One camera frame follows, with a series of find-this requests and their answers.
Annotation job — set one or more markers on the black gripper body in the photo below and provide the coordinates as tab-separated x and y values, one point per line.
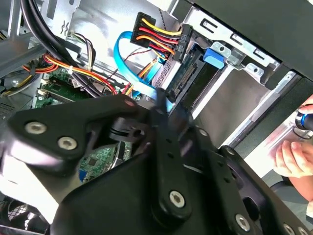
110	208

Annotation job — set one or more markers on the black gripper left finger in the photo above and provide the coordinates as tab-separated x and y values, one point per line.
49	137

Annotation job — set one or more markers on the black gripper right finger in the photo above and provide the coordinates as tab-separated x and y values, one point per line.
220	171

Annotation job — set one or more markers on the person's right hand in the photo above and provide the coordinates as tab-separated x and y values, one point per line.
308	106

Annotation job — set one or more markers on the person's left hand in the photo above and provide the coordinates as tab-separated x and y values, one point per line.
296	161

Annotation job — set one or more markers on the hard disk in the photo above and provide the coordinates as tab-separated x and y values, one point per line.
189	71

